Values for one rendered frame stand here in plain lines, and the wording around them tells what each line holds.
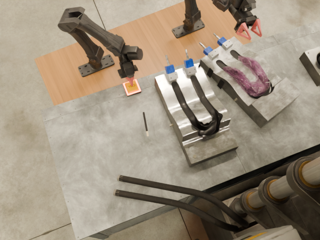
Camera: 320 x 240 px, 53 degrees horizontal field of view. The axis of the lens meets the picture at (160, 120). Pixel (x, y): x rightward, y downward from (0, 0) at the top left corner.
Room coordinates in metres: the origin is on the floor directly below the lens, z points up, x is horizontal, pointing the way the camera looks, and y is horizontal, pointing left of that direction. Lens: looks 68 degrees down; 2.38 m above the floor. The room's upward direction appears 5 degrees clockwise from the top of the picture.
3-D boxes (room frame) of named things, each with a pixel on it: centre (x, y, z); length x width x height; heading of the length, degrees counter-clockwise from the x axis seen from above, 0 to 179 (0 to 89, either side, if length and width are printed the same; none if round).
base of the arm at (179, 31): (1.26, -0.12, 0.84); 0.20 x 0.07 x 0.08; 122
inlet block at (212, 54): (1.07, -0.23, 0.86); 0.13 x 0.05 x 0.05; 43
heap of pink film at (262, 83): (0.92, -0.46, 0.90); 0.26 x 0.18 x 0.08; 43
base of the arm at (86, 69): (0.94, 0.39, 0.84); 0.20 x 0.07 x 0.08; 122
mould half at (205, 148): (0.69, -0.18, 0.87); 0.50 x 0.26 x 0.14; 26
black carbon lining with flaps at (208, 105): (0.70, -0.18, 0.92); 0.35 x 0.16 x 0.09; 26
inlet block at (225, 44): (1.15, -0.31, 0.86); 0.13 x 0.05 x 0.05; 43
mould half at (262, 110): (0.92, -0.46, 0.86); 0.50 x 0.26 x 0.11; 43
